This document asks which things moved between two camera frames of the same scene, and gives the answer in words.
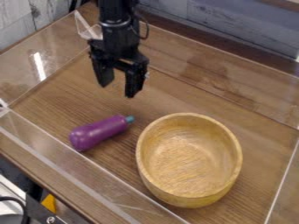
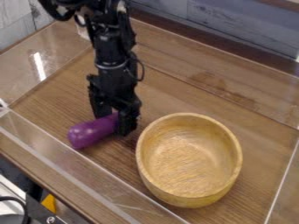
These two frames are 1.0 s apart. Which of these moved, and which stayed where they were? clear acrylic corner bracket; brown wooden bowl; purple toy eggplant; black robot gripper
Moved: black robot gripper
Stayed: clear acrylic corner bracket; brown wooden bowl; purple toy eggplant
